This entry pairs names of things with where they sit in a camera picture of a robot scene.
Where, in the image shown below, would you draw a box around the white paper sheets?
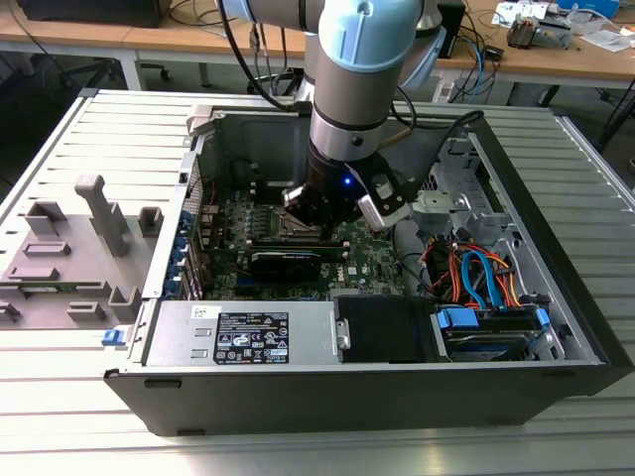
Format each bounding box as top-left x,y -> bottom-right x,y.
577,27 -> 635,54

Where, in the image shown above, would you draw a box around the blue network cable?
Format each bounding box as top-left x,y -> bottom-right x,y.
473,42 -> 493,93

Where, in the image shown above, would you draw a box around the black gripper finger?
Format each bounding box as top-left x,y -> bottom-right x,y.
280,185 -> 333,244
330,214 -> 363,244

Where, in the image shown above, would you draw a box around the black office chair base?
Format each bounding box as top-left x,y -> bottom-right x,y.
58,53 -> 171,94

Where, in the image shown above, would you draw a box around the wooden desk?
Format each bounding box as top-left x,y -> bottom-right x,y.
436,0 -> 635,108
0,0 -> 308,91

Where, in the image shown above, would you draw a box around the black plastic shroud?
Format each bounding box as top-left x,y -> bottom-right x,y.
333,295 -> 439,364

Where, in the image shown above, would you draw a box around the grey electronic device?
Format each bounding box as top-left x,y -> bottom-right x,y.
505,13 -> 577,51

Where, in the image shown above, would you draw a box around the white paper leaflet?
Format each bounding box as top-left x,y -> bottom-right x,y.
492,1 -> 552,27

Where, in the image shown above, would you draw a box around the silver power supply unit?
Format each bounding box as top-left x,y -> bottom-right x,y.
142,298 -> 344,369

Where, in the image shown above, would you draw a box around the black camera cable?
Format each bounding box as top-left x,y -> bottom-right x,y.
390,86 -> 486,199

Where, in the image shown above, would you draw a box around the black sleeved wire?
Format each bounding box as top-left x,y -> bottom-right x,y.
390,222 -> 436,301

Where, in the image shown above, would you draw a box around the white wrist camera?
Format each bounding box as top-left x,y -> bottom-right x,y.
356,173 -> 415,232

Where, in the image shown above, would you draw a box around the tall black desktop box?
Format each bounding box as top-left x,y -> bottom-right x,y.
438,0 -> 467,60

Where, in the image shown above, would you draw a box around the silver metal drive cage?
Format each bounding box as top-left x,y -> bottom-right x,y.
409,137 -> 528,279

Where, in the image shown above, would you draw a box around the pale blue teach pendant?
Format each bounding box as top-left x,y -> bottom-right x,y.
400,27 -> 447,91

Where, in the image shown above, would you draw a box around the beige case latch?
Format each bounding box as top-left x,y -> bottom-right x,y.
186,104 -> 225,139

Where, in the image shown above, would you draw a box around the orange power wire bundle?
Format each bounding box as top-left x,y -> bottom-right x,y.
429,240 -> 466,301

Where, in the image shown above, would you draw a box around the green RAM stick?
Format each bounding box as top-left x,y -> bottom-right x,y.
249,241 -> 349,263

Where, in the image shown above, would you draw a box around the black graphics card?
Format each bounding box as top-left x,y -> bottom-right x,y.
246,250 -> 324,286

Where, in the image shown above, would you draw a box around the blue box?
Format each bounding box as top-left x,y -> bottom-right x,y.
555,0 -> 621,14

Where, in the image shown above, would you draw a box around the CPU socket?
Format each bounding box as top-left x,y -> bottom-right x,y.
275,203 -> 323,239

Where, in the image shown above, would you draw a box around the orange data wire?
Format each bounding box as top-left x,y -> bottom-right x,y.
483,250 -> 525,309

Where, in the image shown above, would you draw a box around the blue data wire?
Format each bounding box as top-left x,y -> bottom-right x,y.
459,249 -> 503,312

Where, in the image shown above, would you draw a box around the black equipment box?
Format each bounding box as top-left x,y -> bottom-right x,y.
18,0 -> 173,30

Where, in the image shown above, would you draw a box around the green motherboard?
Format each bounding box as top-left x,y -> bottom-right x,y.
195,182 -> 431,303

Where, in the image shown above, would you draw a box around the hard disk in blue carrier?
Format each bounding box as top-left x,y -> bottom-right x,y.
430,302 -> 554,364

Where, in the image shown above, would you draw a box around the black PC case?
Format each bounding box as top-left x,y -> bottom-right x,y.
102,101 -> 635,438

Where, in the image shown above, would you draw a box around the grey parts rack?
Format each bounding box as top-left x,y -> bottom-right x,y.
0,173 -> 166,332

